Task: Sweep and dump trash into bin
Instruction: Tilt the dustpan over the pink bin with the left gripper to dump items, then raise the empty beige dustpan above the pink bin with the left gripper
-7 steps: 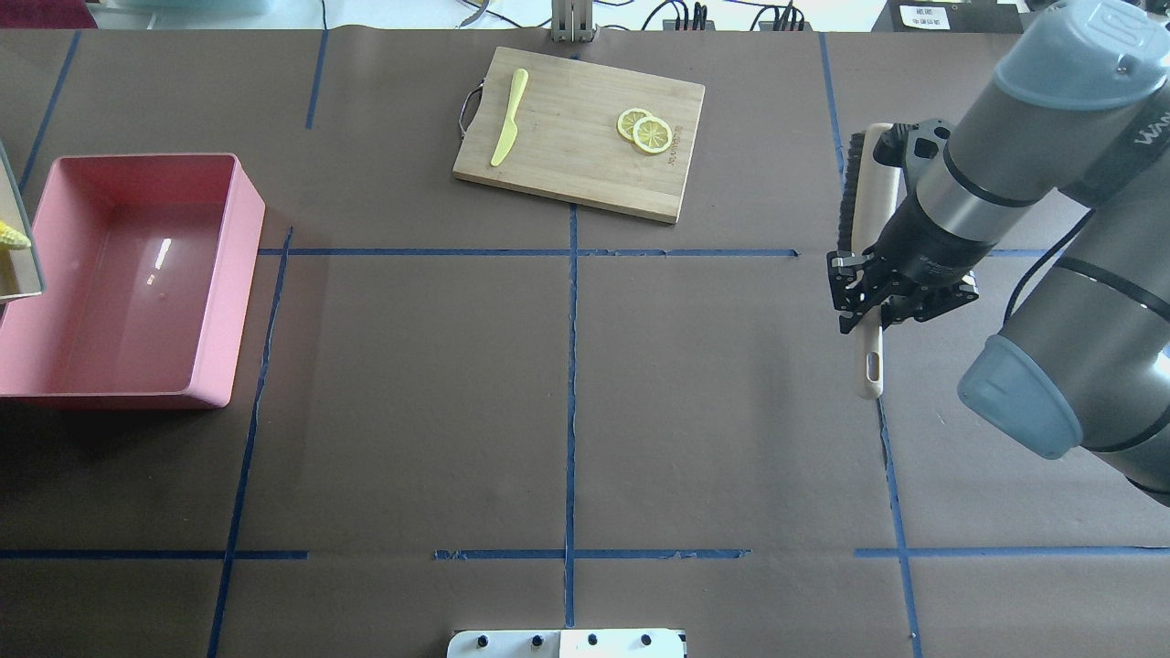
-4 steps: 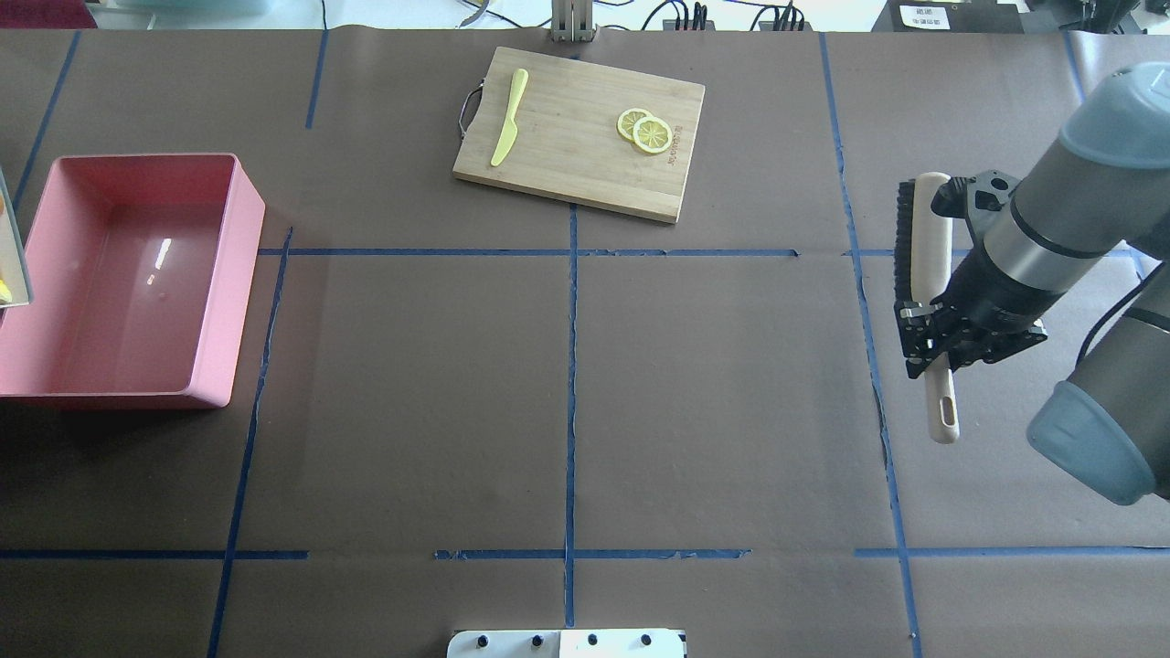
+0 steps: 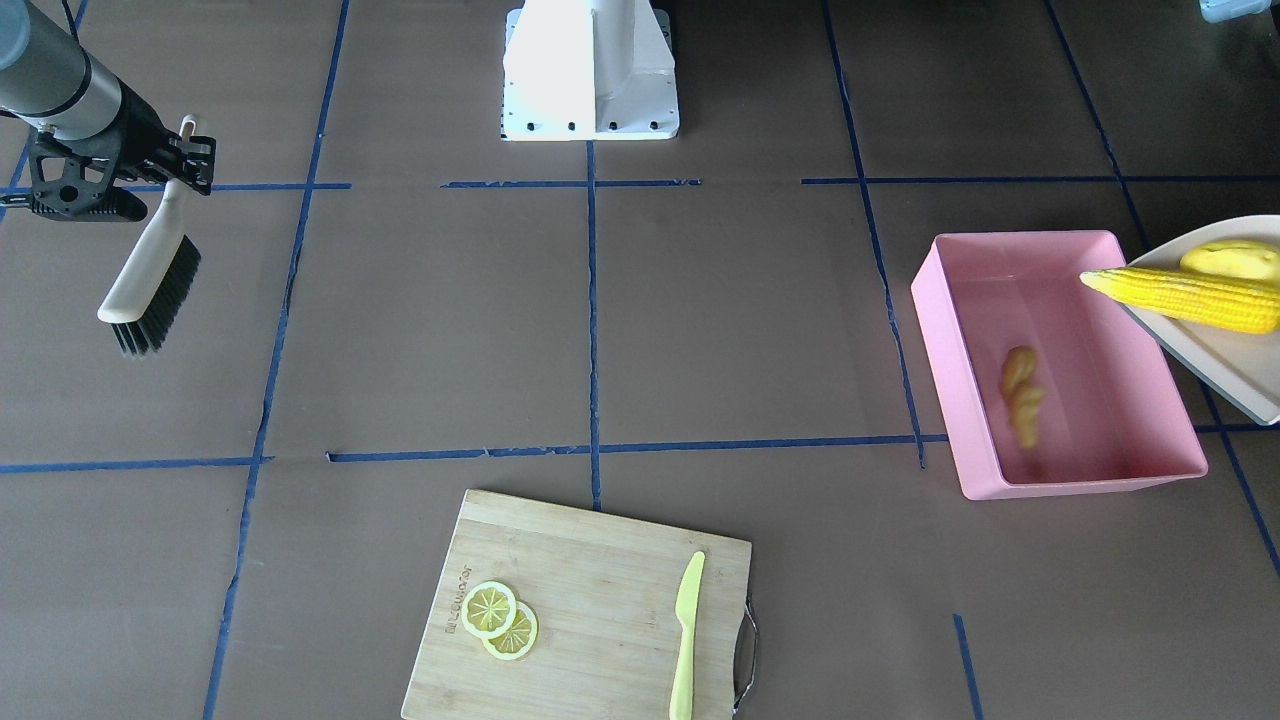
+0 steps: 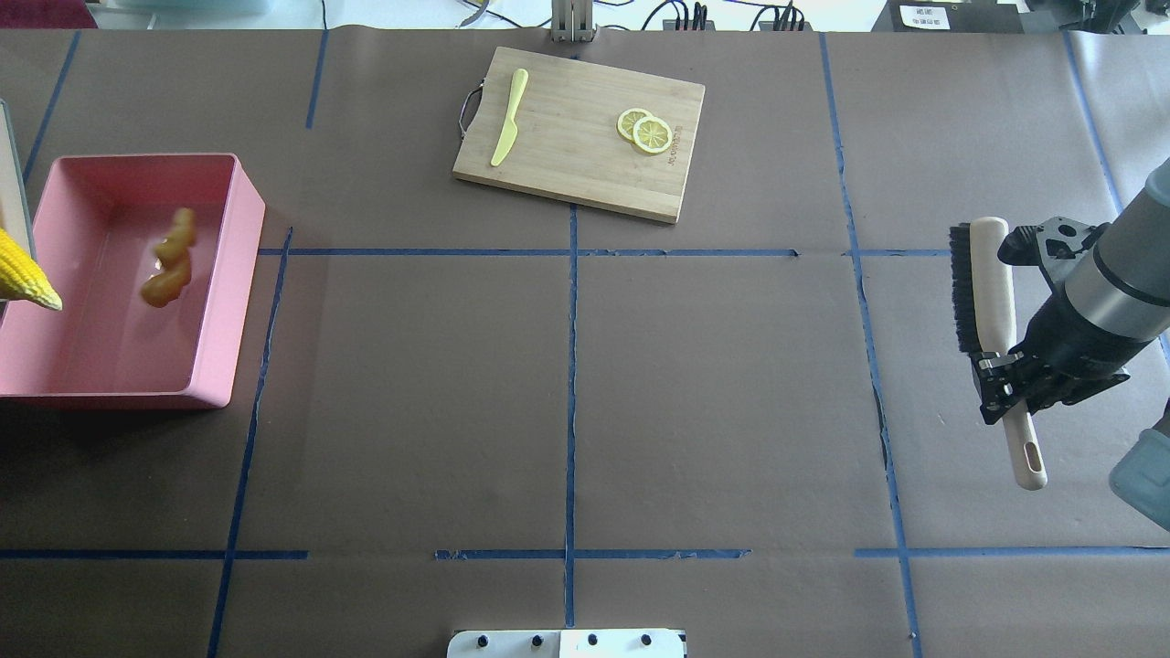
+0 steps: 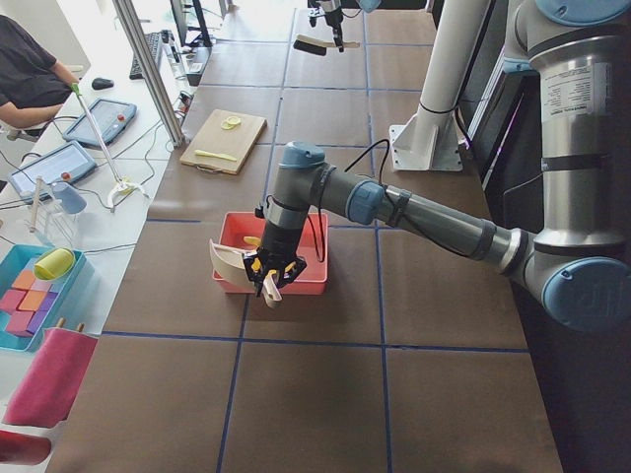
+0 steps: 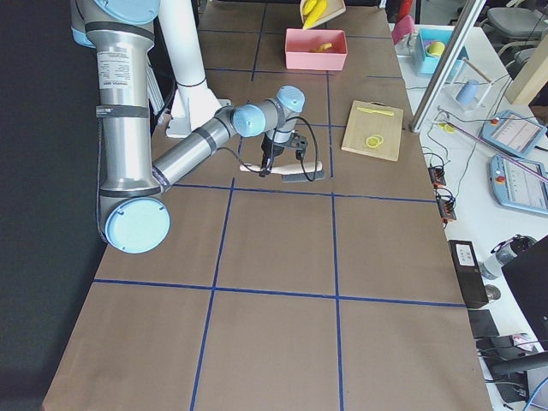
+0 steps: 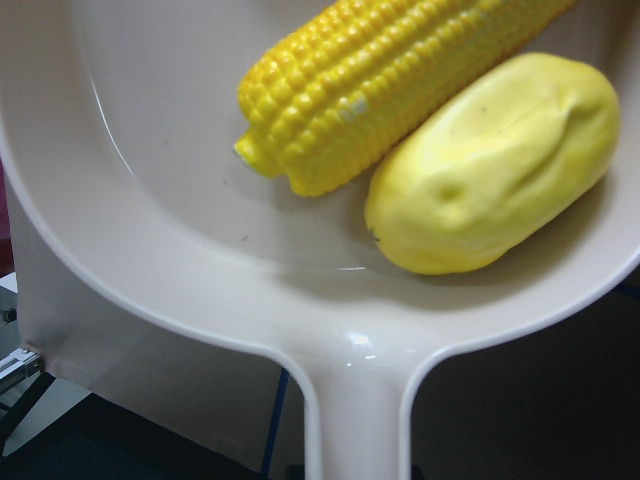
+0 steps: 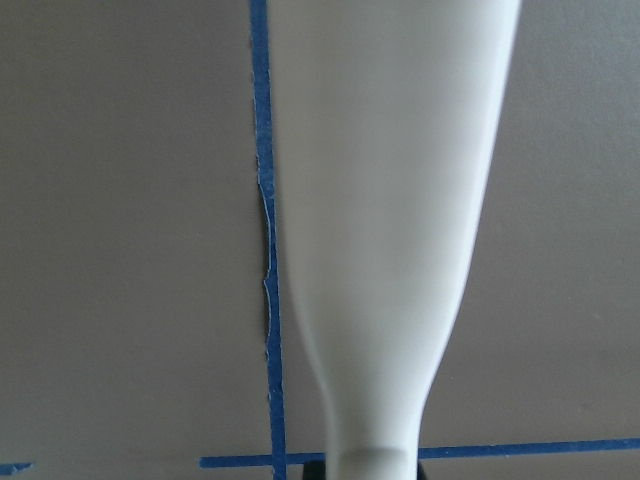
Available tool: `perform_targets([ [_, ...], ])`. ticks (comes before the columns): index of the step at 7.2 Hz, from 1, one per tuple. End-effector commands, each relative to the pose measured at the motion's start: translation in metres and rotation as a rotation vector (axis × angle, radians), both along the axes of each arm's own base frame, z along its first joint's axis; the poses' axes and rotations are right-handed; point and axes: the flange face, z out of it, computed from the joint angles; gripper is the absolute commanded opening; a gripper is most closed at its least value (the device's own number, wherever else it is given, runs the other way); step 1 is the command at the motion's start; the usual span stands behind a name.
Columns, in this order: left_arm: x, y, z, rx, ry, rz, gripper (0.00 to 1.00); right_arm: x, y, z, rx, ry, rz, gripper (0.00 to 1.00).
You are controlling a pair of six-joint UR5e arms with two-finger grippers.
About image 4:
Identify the yellow toy corn cob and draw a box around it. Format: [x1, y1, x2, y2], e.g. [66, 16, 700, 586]
[1, 229, 63, 311]

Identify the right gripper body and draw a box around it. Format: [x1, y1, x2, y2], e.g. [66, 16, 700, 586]
[997, 217, 1133, 414]

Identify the wooden cutting board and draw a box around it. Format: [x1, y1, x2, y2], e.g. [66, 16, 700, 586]
[452, 47, 706, 224]

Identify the black box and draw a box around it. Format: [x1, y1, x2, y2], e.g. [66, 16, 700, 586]
[870, 1, 1025, 34]

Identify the beige hand brush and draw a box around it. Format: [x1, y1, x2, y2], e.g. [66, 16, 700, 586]
[950, 217, 1048, 491]

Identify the yellow plastic knife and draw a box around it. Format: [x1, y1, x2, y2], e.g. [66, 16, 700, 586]
[489, 68, 529, 167]

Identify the aluminium frame post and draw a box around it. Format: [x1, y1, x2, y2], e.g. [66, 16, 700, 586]
[550, 0, 597, 43]

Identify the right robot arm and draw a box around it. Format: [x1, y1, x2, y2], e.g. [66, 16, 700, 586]
[949, 164, 1169, 491]

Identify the beige plastic dustpan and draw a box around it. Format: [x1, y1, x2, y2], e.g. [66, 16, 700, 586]
[0, 100, 35, 259]

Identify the red object at corner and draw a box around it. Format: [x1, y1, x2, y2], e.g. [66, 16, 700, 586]
[1, 0, 98, 29]

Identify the red plastic bin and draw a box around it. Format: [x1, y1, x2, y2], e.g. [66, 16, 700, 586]
[1, 155, 266, 409]

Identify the white mounting base plate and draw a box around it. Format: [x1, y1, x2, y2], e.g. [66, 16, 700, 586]
[446, 628, 688, 657]

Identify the toy ginger root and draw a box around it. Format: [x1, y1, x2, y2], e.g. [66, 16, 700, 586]
[139, 207, 197, 308]

